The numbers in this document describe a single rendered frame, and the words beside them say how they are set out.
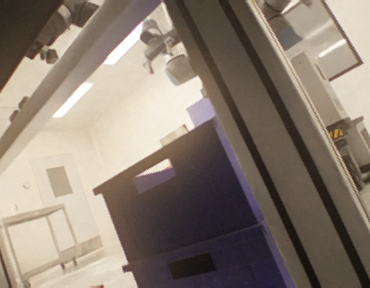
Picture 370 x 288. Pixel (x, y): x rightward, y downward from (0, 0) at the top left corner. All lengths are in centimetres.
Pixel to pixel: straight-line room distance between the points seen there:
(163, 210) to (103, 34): 39
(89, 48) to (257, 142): 27
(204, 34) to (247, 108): 9
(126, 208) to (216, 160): 28
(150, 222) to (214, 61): 46
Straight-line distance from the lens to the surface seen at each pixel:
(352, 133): 160
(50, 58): 83
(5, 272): 92
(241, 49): 27
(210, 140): 53
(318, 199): 25
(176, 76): 182
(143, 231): 68
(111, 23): 39
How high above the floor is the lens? 32
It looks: 10 degrees up
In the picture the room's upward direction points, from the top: 24 degrees counter-clockwise
